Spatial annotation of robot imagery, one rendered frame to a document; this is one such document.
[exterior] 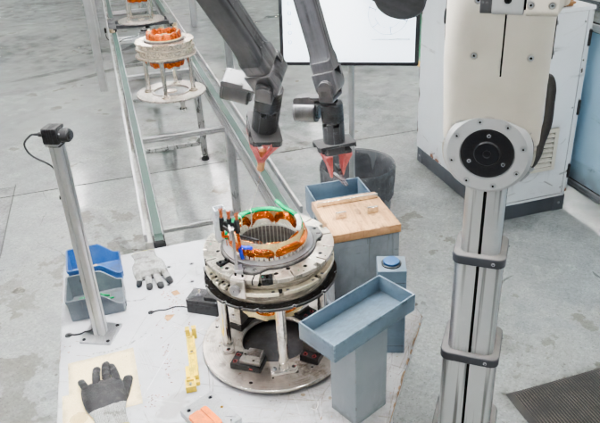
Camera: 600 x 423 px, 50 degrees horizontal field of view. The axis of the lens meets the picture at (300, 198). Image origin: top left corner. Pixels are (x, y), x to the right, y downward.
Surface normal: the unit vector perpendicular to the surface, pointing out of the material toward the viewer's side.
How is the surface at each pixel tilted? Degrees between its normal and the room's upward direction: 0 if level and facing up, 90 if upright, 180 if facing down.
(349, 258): 90
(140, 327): 0
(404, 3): 124
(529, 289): 0
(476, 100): 109
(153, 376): 0
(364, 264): 90
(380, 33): 83
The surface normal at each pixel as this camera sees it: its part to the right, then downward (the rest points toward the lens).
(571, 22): 0.30, 0.44
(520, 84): -0.24, 0.72
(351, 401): -0.75, 0.33
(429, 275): -0.04, -0.89
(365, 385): 0.66, 0.32
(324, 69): -0.29, 0.44
